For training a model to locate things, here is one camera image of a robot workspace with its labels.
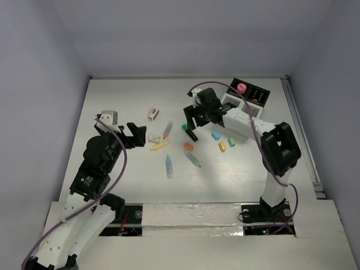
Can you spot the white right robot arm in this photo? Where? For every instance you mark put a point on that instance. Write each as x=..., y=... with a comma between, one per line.
x=276, y=142

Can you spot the white pink eraser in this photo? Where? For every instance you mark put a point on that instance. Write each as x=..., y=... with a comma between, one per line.
x=154, y=138

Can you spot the green small eraser cap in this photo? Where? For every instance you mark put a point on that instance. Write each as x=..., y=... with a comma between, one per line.
x=231, y=142

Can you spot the pink white mini stapler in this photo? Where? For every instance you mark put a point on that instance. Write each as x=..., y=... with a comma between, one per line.
x=153, y=114

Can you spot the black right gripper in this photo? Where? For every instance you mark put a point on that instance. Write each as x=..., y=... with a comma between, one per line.
x=190, y=112

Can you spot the yellow pencil-shaped highlighter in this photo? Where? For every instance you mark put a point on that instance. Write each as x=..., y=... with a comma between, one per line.
x=161, y=145

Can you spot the blue pencil-shaped highlighter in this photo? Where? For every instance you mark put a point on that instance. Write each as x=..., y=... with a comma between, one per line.
x=169, y=169

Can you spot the blue small eraser cap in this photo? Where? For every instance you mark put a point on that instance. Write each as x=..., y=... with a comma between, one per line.
x=216, y=135

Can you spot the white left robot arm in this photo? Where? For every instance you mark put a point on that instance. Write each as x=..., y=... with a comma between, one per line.
x=89, y=207

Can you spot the green cap black highlighter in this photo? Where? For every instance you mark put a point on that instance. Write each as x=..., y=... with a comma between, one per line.
x=189, y=132

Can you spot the white front platform board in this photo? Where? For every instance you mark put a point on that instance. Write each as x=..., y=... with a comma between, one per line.
x=319, y=243

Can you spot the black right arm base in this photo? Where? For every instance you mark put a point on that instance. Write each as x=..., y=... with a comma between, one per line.
x=258, y=220

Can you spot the white black desk organizer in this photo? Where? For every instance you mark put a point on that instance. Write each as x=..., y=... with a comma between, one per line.
x=252, y=91

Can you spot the grey pencil-shaped pen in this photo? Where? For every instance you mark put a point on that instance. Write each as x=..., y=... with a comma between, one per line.
x=168, y=129

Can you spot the orange small eraser cap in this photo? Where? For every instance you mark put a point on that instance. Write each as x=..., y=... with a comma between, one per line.
x=188, y=146

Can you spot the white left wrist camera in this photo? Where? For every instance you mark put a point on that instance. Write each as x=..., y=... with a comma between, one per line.
x=108, y=117

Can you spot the yellow small eraser cap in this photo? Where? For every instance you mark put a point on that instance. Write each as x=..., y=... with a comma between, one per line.
x=222, y=146

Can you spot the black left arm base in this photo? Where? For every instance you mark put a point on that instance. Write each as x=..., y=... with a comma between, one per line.
x=129, y=225

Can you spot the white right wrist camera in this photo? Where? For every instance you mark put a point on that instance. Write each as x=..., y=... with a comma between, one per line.
x=193, y=92

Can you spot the pink tape roll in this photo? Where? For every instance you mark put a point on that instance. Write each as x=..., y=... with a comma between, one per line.
x=241, y=88

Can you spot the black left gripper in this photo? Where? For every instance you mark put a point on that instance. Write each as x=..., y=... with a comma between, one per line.
x=138, y=138

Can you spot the green pencil-shaped highlighter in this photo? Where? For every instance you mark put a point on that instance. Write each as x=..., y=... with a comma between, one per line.
x=192, y=158

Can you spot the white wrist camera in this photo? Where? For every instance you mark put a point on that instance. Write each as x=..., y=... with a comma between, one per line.
x=108, y=117
x=193, y=92

